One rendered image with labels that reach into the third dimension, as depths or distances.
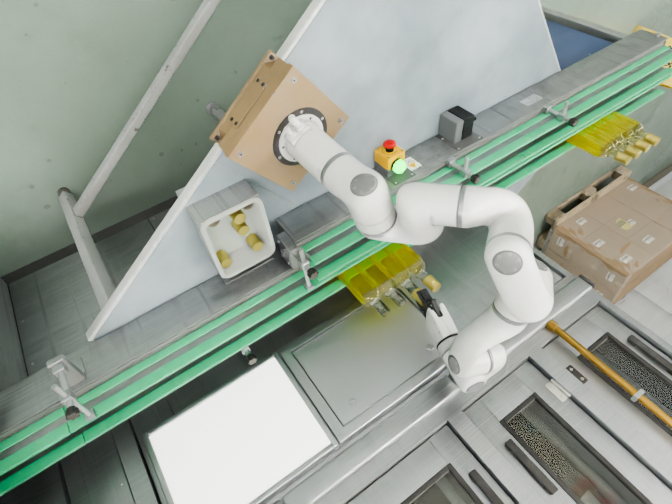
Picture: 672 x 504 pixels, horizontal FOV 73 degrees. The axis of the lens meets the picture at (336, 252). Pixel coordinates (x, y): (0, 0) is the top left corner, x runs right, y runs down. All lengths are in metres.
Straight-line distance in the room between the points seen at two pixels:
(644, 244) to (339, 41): 4.35
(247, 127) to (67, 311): 1.06
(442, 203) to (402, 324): 0.61
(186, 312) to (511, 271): 0.88
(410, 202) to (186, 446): 0.89
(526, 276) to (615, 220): 4.47
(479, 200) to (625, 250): 4.23
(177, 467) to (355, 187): 0.87
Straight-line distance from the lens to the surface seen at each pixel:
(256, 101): 1.08
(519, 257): 0.87
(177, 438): 1.40
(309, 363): 1.39
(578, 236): 5.06
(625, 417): 1.50
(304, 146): 1.07
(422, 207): 0.91
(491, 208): 0.93
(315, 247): 1.30
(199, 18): 1.66
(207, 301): 1.36
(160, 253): 1.29
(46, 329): 1.85
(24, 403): 1.43
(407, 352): 1.39
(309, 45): 1.19
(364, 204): 0.93
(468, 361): 1.09
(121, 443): 1.50
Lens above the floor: 1.71
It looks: 36 degrees down
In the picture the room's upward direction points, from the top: 137 degrees clockwise
